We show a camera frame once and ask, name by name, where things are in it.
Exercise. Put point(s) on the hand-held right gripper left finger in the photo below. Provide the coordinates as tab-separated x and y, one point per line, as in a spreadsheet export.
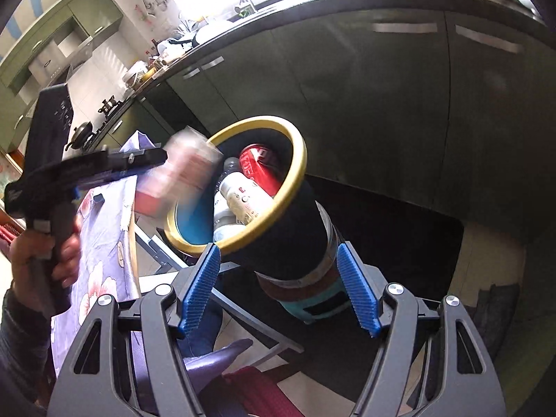
202	286

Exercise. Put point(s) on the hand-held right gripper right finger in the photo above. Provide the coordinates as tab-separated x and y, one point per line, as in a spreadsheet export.
356	286

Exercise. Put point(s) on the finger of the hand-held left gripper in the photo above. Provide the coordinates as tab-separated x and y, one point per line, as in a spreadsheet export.
139	163

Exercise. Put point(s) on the red white carton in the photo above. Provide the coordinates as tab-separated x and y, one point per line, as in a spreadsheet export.
173	173

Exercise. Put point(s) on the white plastic container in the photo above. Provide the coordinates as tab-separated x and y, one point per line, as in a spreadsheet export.
223	226

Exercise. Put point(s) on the black bin with yellow rim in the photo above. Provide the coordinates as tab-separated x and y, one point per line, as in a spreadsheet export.
299	234

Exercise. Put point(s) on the clear plastic bottle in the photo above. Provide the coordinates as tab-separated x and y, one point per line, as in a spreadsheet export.
229	167

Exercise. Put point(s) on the white plastic bottle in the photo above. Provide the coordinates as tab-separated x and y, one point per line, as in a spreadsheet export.
243	197

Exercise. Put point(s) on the red snack packet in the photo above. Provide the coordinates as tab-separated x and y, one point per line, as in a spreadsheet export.
265	169

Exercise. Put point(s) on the person's left forearm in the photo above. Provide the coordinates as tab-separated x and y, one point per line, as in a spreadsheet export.
21	339

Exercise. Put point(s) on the person's left hand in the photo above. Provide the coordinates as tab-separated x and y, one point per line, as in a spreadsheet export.
24	260

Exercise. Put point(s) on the black wok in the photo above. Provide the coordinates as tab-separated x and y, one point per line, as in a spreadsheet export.
81	134

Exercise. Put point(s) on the green base cabinet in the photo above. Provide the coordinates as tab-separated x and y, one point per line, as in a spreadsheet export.
130	126

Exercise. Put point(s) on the black floor mat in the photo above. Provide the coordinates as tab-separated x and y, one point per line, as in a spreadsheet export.
391	247

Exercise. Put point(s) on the gas stove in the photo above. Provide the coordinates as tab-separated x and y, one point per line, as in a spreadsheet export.
108	117

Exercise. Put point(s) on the steel range hood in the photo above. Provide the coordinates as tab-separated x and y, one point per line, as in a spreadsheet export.
56	63

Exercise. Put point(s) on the purple floral tablecloth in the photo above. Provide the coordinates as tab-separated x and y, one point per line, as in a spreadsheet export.
104	243

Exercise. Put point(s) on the pile of kitchenware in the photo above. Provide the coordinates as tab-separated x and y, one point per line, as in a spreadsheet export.
173	52

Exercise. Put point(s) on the dark red cushion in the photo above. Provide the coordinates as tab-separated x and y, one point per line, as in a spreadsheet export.
265	393

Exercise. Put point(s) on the dark grey cloth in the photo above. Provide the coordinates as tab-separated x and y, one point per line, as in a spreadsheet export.
499	312

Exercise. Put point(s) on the dark base cabinet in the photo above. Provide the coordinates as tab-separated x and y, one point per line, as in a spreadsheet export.
347	117

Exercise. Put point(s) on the steel faucet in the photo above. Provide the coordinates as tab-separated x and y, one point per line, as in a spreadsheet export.
245	4

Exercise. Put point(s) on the green wall cabinet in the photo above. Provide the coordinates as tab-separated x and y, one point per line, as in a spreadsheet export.
87	4

